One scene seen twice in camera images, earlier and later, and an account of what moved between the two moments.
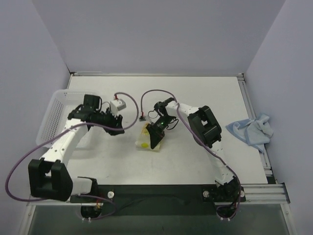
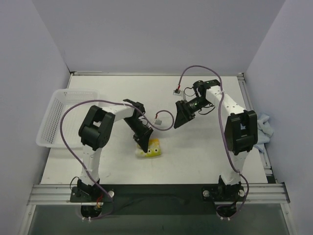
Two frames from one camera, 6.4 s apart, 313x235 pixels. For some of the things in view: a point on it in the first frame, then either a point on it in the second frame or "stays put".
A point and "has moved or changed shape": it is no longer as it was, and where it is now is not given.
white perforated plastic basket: x=61 y=104 stays put
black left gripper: x=111 y=120 -> x=143 y=133
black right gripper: x=155 y=128 -> x=183 y=111
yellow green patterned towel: x=144 y=141 has moved or changed shape
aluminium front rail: x=271 y=193 stays put
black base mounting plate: x=161 y=200 stays put
